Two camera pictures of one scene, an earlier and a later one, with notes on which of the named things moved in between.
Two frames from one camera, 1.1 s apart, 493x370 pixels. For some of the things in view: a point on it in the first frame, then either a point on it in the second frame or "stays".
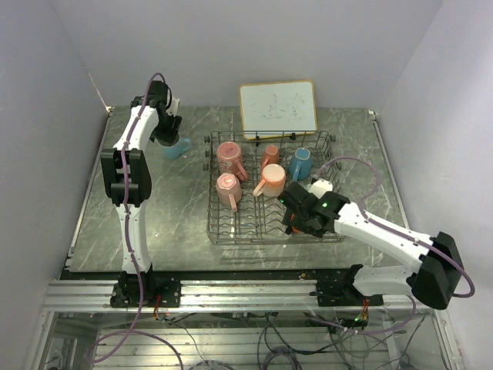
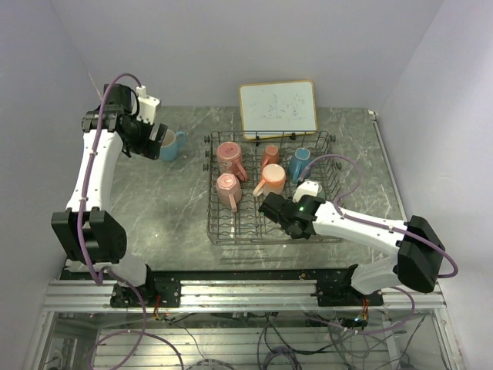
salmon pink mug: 273,181 stays
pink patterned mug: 229,160 stays
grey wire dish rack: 248,169 stays
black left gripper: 172,133 → 148,147
